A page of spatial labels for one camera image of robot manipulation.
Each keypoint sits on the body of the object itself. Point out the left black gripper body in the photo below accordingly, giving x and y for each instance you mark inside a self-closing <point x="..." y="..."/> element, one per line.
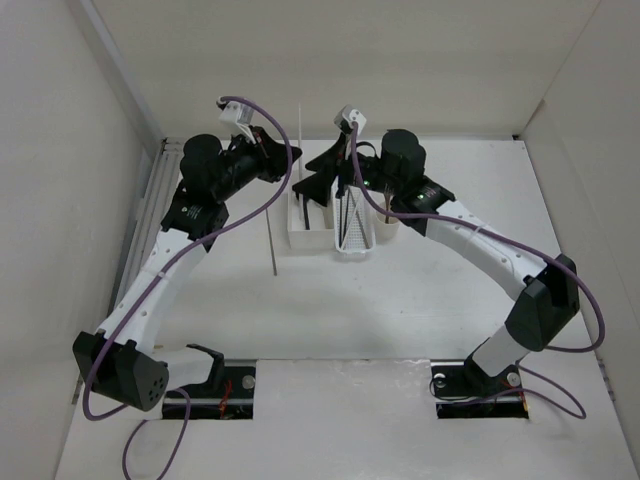
<point x="253" y="159"/>

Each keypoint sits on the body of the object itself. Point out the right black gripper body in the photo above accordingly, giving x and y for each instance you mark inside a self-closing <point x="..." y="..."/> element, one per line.
<point x="340" y="165"/>

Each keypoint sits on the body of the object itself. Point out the black chopstick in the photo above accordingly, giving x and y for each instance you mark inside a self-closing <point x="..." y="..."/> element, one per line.
<point x="340" y="205"/>
<point x="349" y="191"/>

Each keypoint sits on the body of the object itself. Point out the black plastic spoon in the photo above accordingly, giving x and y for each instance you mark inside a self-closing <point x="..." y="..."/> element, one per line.
<point x="303" y="203"/>

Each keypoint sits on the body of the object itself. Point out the silver metal chopstick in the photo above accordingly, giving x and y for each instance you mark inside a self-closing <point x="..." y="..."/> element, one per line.
<point x="271" y="244"/>

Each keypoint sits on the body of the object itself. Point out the light wooden chopstick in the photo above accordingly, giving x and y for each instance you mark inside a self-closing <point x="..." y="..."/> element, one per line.
<point x="300" y="143"/>

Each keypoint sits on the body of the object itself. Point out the brown wooden fork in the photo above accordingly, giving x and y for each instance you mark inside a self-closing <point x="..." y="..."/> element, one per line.
<point x="388" y="195"/>

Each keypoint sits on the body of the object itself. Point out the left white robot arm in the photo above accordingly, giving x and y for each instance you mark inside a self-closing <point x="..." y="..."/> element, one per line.
<point x="118" y="361"/>

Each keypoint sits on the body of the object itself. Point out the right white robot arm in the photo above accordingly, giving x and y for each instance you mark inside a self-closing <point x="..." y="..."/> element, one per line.
<point x="545" y="293"/>

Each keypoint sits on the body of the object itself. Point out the white square box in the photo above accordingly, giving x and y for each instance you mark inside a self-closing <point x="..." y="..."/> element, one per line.
<point x="320" y="234"/>

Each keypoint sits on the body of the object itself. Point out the white perforated tray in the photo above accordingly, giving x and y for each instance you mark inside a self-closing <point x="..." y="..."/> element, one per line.
<point x="344" y="254"/>

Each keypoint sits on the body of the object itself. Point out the white paper cup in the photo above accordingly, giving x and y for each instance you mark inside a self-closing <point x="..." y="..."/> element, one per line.
<point x="386" y="227"/>

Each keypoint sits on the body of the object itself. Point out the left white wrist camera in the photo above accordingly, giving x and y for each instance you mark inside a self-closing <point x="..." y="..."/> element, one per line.
<point x="235" y="116"/>

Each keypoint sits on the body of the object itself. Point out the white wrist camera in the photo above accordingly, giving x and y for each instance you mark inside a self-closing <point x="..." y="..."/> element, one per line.
<point x="350" y="119"/>
<point x="235" y="116"/>

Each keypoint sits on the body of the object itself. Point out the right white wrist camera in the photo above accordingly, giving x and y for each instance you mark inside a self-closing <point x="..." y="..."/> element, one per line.
<point x="350" y="119"/>

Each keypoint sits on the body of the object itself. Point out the aluminium rail frame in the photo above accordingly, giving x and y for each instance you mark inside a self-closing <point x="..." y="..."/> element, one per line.
<point x="148" y="213"/>

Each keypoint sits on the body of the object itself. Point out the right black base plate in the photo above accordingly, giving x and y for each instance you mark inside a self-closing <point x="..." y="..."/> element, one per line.
<point x="463" y="391"/>

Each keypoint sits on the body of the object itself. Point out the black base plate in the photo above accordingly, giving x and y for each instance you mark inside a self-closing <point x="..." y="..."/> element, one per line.
<point x="463" y="391"/>
<point x="229" y="395"/>

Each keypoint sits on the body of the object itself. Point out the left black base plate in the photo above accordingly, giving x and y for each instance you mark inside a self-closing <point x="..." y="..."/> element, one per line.
<point x="229" y="395"/>

